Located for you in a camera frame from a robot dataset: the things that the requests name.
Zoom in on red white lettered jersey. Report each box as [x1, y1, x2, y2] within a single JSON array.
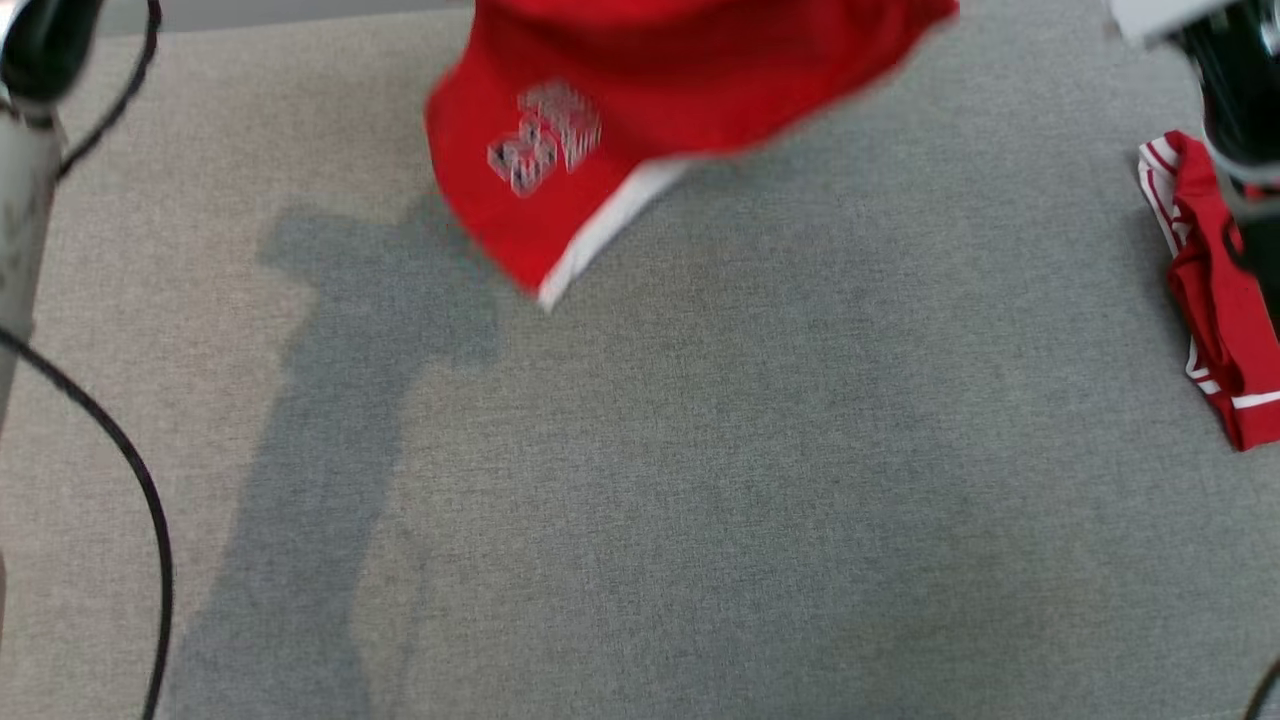
[[1137, 130, 1280, 453]]

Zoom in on left camera cable teal plug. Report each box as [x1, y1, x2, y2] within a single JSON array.
[[0, 328, 177, 720]]

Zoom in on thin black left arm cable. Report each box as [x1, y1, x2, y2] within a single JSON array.
[[55, 0, 164, 181]]

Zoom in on red shorts with white stripe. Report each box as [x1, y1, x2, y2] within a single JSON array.
[[425, 0, 961, 311]]

